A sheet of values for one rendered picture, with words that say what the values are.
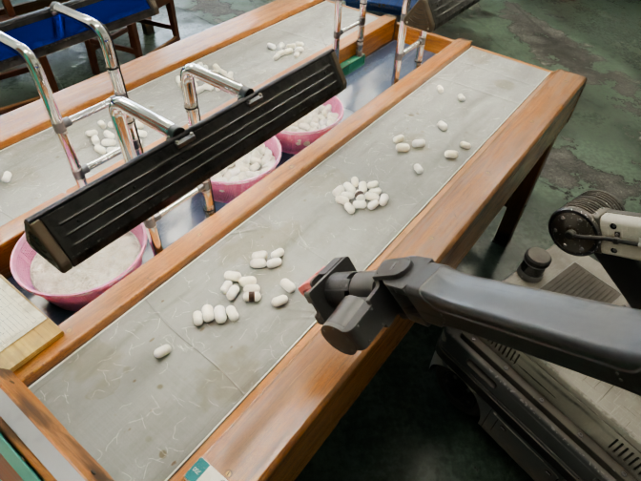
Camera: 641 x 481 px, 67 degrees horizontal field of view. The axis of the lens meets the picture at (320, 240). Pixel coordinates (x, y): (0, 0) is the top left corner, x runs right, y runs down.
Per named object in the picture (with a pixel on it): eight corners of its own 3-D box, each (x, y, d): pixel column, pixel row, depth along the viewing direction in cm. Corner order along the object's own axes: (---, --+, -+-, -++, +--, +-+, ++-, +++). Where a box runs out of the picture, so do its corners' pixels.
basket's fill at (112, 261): (166, 266, 110) (161, 249, 106) (77, 333, 97) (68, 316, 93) (105, 223, 119) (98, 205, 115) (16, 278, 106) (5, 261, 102)
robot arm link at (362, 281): (411, 290, 70) (392, 261, 68) (387, 325, 66) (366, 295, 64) (377, 290, 75) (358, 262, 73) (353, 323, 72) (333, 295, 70)
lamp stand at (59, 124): (160, 193, 128) (114, 20, 96) (94, 235, 117) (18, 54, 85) (115, 165, 136) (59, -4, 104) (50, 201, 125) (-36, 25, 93)
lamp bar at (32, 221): (347, 89, 97) (350, 53, 92) (63, 277, 61) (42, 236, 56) (315, 76, 100) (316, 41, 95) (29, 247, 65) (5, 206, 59)
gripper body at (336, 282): (300, 293, 74) (332, 293, 68) (340, 255, 80) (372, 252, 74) (320, 326, 76) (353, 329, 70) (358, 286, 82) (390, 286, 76)
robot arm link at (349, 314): (446, 303, 65) (415, 256, 63) (406, 370, 59) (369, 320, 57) (383, 304, 75) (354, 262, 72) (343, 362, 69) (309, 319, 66)
